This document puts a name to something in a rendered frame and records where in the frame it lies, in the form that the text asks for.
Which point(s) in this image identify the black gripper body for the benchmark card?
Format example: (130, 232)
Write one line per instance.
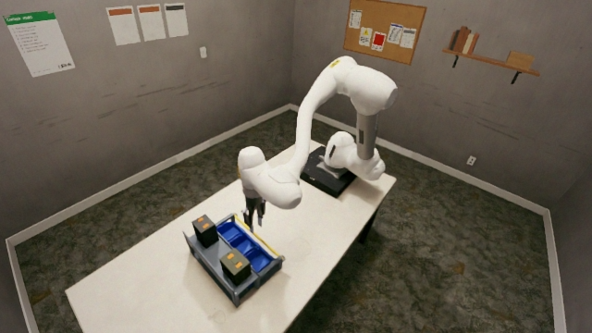
(252, 202)

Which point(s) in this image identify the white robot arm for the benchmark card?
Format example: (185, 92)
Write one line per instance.
(370, 92)

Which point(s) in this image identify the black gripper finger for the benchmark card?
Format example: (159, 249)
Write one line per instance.
(246, 218)
(260, 213)

